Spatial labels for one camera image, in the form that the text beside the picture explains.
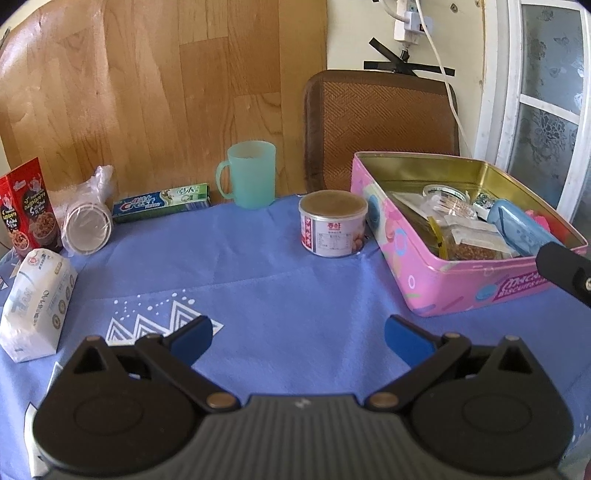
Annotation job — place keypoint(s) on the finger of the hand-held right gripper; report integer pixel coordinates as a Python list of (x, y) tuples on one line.
[(563, 267)]

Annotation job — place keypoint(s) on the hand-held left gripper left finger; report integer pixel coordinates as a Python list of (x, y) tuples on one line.
[(194, 337)]

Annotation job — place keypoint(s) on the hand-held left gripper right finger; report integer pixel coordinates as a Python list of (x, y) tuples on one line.
[(406, 337)]

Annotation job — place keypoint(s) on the pink tin box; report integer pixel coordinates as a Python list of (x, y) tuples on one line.
[(415, 277)]

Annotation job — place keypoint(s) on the green patterned tissue packet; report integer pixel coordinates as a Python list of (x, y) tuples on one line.
[(484, 200)]

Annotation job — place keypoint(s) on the pink plastic object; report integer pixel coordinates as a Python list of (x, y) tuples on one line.
[(549, 224)]

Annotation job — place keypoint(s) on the blue glasses case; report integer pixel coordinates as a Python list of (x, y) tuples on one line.
[(517, 226)]

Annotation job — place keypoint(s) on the brown snack packet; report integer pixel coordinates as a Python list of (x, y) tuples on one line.
[(475, 251)]

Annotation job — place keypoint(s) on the blue tablecloth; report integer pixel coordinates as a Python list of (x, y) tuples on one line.
[(277, 277)]

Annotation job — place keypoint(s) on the clear toothpick container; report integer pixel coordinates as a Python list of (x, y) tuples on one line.
[(450, 207)]

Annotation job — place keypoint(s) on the food can with label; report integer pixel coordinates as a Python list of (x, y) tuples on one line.
[(332, 230)]

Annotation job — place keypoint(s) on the toothpaste box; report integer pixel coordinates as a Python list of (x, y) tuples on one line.
[(161, 203)]

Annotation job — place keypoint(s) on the tape roll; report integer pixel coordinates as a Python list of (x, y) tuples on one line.
[(443, 190)]

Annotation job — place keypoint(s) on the plastic-wrapped disposable cups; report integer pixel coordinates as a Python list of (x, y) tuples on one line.
[(85, 226)]

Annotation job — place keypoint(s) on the white tissue pack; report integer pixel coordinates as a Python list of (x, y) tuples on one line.
[(37, 304)]

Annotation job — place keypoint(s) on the teal plastic cup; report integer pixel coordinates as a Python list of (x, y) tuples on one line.
[(251, 180)]

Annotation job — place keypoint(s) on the white frosted glass door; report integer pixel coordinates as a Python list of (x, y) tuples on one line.
[(545, 92)]

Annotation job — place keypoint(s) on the red cereal box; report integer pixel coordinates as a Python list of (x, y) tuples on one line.
[(27, 207)]

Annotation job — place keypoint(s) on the brown woven chair back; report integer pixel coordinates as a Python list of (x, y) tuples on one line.
[(383, 124)]

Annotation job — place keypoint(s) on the wooden board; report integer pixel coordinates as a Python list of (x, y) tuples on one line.
[(161, 92)]

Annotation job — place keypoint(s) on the white power strip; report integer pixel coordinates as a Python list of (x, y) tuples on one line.
[(408, 21)]

